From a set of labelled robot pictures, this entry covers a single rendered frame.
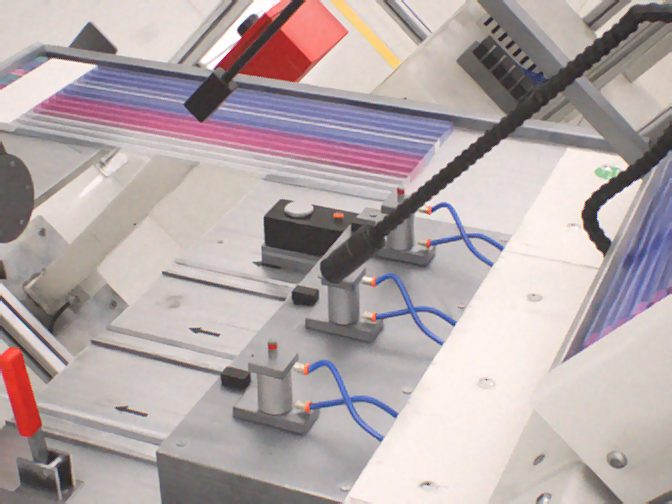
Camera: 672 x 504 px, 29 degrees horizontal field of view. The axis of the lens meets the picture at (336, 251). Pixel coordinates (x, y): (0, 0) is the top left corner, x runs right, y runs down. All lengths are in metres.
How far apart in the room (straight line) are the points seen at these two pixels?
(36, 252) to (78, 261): 0.17
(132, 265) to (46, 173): 1.19
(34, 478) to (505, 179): 0.57
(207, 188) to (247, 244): 1.57
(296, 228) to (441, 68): 1.27
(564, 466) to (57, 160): 0.79
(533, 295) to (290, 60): 0.93
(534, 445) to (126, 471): 0.32
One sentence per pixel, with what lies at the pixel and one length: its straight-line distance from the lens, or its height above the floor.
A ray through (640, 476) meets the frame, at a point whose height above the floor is 1.41.
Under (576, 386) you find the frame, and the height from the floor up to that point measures 1.42.
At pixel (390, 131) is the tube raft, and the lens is 1.30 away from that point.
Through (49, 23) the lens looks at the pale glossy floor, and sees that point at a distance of 2.75.
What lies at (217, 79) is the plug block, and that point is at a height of 1.13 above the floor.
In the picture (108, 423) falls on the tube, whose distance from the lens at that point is 0.90.
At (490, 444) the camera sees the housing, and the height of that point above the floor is 1.27.
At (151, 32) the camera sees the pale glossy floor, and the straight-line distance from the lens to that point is 2.91.
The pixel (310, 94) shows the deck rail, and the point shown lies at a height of 0.96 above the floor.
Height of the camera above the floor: 1.73
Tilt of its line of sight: 38 degrees down
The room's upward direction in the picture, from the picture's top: 50 degrees clockwise
